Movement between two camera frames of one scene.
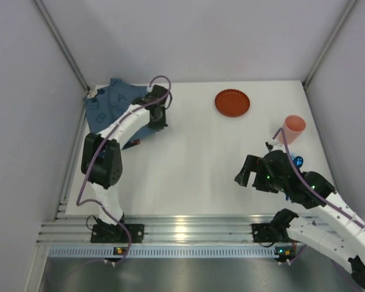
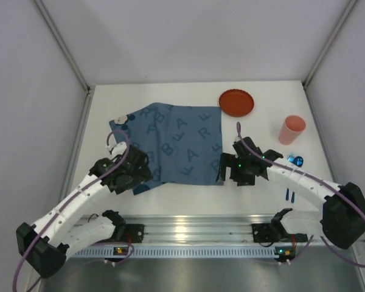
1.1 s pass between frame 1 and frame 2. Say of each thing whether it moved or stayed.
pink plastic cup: stayed
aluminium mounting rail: stayed
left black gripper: moved
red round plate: moved
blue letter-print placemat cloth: moved
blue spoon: stayed
